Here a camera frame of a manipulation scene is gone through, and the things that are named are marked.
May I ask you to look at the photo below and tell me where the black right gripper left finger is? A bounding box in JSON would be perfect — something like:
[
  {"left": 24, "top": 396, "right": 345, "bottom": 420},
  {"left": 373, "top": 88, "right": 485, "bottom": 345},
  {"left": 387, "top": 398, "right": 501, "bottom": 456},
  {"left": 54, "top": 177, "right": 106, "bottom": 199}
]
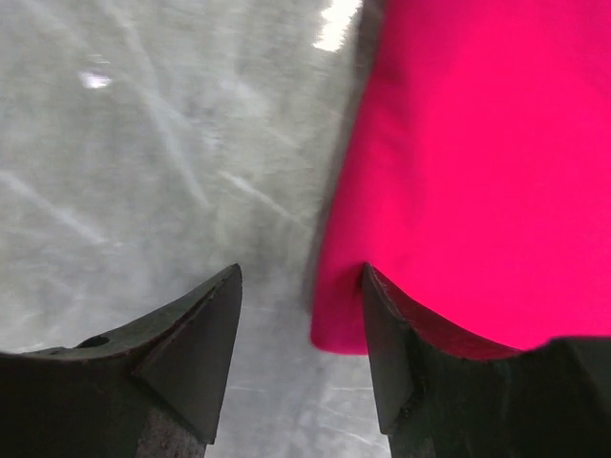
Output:
[{"left": 1, "top": 264, "right": 242, "bottom": 457}]

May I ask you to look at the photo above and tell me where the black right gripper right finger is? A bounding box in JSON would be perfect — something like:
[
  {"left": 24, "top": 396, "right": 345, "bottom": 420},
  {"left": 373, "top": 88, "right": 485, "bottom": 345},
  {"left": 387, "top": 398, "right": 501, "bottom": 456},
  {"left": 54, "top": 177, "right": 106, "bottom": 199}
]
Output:
[{"left": 362, "top": 266, "right": 610, "bottom": 457}]

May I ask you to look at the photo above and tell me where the red t shirt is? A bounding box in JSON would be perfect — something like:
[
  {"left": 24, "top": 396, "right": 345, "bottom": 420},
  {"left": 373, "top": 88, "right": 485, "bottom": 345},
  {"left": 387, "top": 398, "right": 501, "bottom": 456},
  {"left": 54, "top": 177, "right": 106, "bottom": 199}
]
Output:
[{"left": 310, "top": 1, "right": 610, "bottom": 355}]

